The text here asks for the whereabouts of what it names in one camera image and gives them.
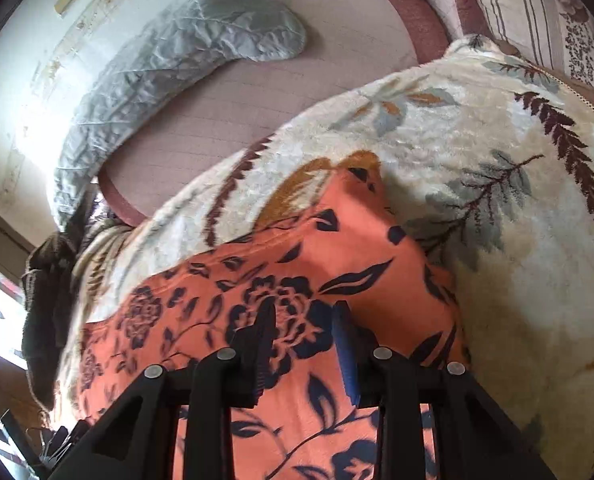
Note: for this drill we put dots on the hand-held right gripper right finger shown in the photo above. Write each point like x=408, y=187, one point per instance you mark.
x=349, y=360

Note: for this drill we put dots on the leaf print blanket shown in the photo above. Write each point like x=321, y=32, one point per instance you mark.
x=477, y=210

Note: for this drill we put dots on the orange floral dress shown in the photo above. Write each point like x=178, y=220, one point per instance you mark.
x=297, y=260

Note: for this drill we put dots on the grey quilted pillow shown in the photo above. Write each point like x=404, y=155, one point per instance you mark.
x=177, y=70

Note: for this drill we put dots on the beige wall switch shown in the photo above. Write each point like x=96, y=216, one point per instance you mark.
x=63, y=2

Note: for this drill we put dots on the pink striped sofa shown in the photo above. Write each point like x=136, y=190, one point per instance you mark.
x=277, y=110

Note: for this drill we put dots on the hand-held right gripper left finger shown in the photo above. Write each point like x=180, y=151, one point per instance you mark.
x=264, y=330

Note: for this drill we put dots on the brown fleece garment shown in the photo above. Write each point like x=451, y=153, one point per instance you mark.
x=47, y=300

